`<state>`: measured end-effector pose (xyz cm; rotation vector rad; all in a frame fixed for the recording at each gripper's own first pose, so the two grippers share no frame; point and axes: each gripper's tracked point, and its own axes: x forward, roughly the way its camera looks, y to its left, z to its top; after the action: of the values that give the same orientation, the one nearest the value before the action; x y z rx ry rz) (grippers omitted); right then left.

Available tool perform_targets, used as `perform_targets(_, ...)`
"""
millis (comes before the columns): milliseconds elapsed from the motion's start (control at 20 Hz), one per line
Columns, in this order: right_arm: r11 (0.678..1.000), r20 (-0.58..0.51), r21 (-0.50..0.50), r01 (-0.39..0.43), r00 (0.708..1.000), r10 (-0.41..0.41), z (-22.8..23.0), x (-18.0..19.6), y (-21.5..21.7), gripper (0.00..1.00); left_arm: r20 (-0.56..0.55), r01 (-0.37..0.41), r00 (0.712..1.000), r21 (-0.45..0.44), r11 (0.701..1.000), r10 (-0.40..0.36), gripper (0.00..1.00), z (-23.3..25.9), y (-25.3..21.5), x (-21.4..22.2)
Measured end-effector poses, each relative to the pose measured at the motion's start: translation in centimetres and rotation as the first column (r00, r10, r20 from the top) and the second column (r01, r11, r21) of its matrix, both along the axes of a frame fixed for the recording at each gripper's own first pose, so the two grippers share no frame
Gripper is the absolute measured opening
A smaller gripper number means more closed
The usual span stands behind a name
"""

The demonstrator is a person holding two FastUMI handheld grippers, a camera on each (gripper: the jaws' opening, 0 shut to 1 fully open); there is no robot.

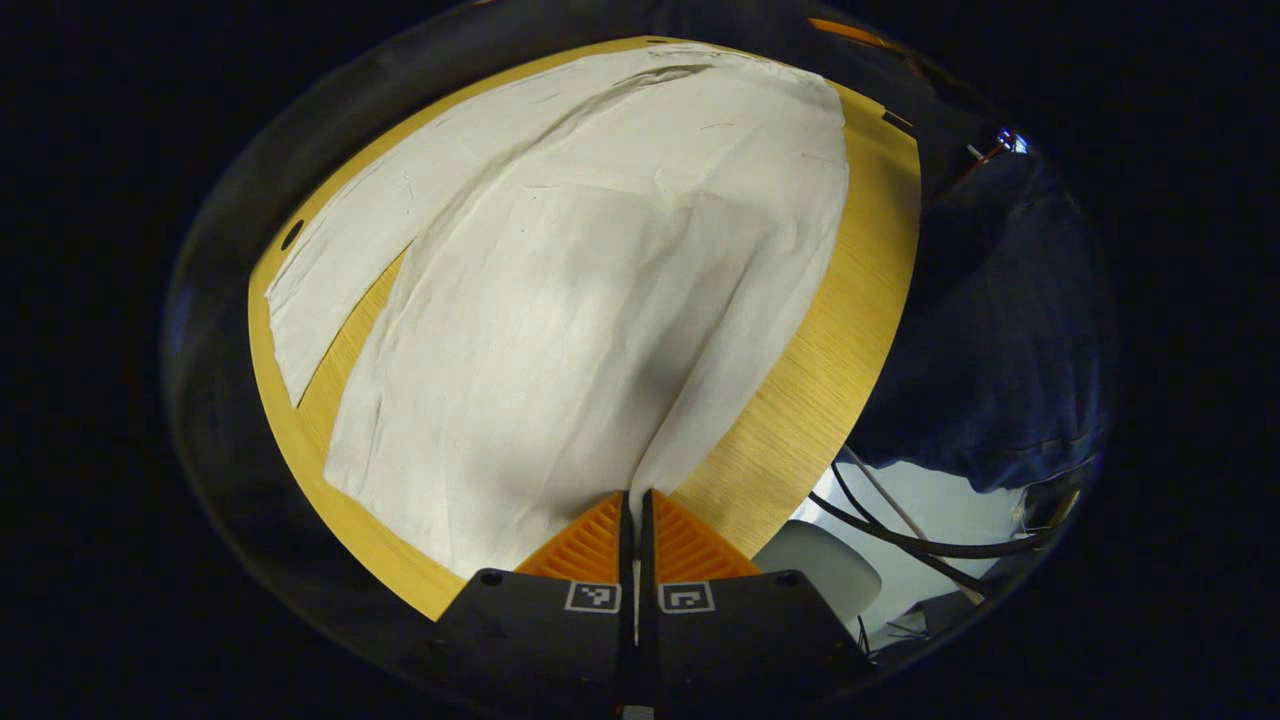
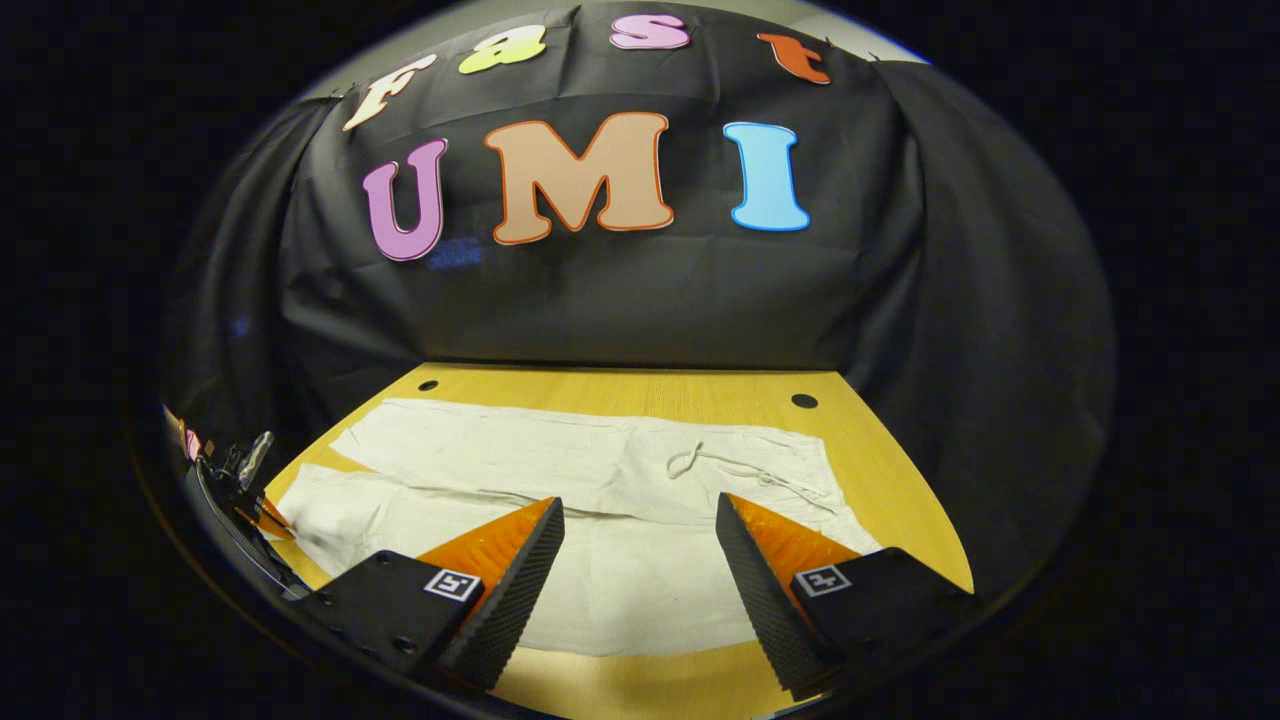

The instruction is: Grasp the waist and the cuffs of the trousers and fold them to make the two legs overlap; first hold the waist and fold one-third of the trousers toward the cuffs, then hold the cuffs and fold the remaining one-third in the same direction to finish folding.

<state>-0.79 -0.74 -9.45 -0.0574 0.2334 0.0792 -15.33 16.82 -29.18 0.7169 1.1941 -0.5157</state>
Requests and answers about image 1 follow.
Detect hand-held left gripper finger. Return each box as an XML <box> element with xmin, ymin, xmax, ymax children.
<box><xmin>640</xmin><ymin>488</ymin><xmax>873</xmax><ymax>706</ymax></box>
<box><xmin>432</xmin><ymin>490</ymin><xmax>638</xmax><ymax>703</ymax></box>

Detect white jeans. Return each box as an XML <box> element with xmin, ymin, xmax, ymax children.
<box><xmin>265</xmin><ymin>45</ymin><xmax>851</xmax><ymax>581</ymax></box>

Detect light grey chair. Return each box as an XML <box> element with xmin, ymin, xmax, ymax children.
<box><xmin>752</xmin><ymin>520</ymin><xmax>883</xmax><ymax>643</ymax></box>

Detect person's dark blue clothing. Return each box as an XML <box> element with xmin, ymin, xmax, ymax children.
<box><xmin>848</xmin><ymin>150</ymin><xmax>1116</xmax><ymax>493</ymax></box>

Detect black cable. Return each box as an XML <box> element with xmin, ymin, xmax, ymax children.
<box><xmin>806</xmin><ymin>490</ymin><xmax>991</xmax><ymax>598</ymax></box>
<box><xmin>828</xmin><ymin>462</ymin><xmax>1063</xmax><ymax>561</ymax></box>

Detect thin white cable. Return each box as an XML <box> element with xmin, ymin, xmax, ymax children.
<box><xmin>843</xmin><ymin>448</ymin><xmax>989</xmax><ymax>607</ymax></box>

